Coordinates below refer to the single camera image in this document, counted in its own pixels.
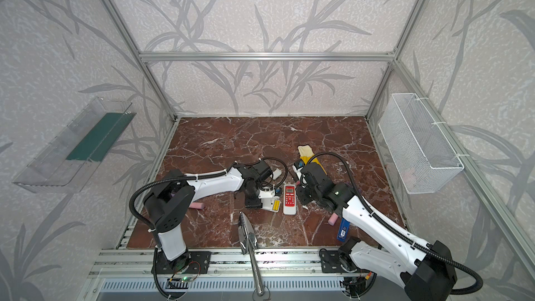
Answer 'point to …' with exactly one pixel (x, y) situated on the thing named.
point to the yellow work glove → (306, 153)
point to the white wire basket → (421, 155)
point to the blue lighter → (343, 230)
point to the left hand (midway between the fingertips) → (260, 192)
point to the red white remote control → (289, 199)
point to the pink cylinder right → (333, 219)
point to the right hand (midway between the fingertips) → (301, 180)
